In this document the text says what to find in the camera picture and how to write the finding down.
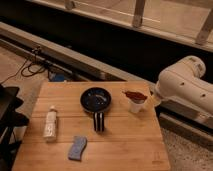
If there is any dark blue bowl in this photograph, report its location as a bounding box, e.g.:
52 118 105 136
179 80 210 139
80 87 111 112

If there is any white plastic bottle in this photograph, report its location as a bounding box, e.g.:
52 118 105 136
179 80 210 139
43 106 57 142

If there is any black chair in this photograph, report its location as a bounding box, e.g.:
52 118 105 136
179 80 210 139
0 84 29 171

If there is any white cup with red contents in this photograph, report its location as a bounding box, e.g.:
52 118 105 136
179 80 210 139
124 91 147 114

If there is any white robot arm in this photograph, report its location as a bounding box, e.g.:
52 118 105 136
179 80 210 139
153 55 213 131

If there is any black cable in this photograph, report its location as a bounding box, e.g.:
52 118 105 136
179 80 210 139
0 46 54 85

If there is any blue object on floor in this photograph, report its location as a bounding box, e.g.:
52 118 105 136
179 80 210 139
50 74 65 82

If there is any blue sponge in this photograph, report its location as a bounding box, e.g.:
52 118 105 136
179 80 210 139
68 136 87 161

